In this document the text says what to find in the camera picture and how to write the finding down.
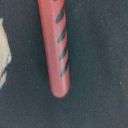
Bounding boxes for teal padded gripper finger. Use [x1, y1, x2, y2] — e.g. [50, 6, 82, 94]
[0, 18, 12, 89]

